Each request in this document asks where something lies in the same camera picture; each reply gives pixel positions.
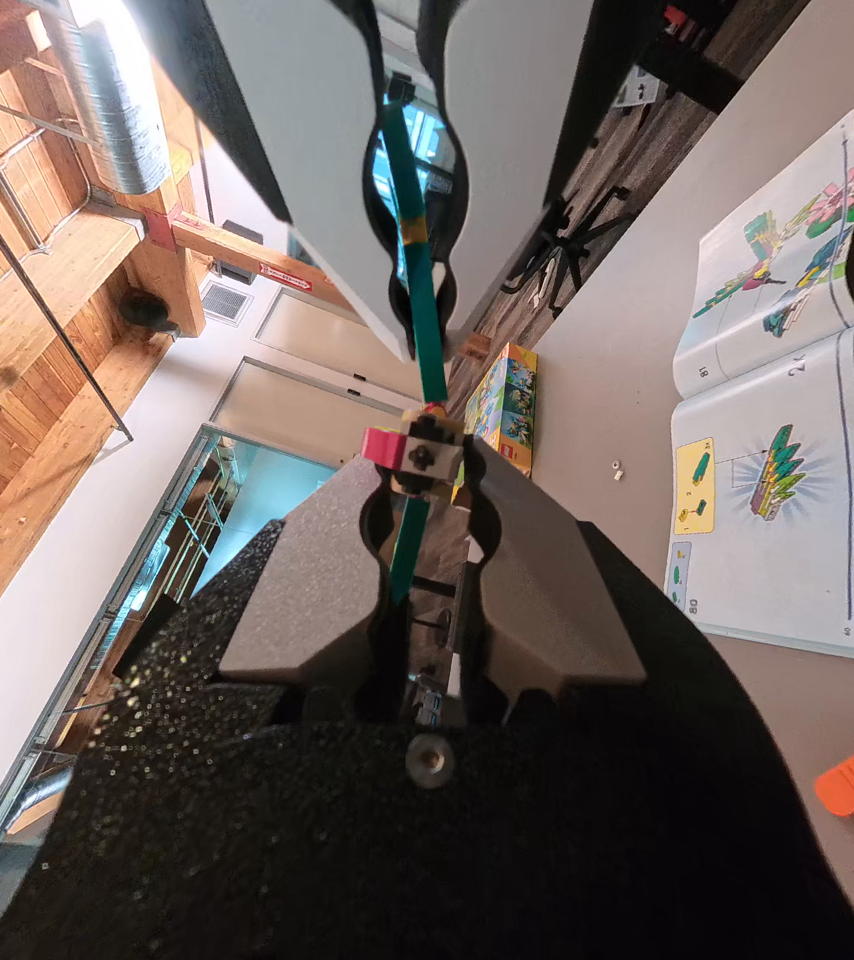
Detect white power strip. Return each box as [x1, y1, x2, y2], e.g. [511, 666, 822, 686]
[530, 251, 562, 307]

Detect colourful lego box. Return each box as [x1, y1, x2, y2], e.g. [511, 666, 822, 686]
[463, 342, 541, 479]

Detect small metal ventilation duct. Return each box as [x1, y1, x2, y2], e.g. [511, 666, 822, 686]
[7, 765, 76, 834]

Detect lego bird body assembly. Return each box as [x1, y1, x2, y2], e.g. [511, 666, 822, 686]
[359, 401, 467, 605]

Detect lego instruction booklet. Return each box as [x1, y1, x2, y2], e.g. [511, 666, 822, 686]
[665, 103, 854, 665]

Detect black ceiling dome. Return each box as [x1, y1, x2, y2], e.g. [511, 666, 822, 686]
[118, 289, 182, 333]

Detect black office chair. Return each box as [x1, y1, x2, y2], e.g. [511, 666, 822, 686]
[500, 183, 638, 316]

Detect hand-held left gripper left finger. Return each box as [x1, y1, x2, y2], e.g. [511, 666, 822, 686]
[218, 456, 398, 695]

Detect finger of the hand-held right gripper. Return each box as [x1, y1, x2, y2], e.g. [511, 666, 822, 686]
[418, 0, 597, 340]
[205, 0, 419, 365]

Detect teal lego wing strip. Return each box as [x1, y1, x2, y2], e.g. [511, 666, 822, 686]
[384, 73, 452, 410]

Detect white vent grille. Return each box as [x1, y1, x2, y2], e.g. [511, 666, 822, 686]
[200, 279, 254, 325]

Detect white paper label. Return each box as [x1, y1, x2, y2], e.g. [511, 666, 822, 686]
[614, 66, 661, 110]

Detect white sliding doors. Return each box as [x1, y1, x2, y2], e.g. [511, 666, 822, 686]
[209, 287, 428, 455]

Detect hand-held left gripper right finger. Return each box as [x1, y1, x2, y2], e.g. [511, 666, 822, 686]
[463, 435, 651, 700]

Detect large metal ventilation duct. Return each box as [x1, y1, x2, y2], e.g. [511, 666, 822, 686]
[40, 0, 173, 198]

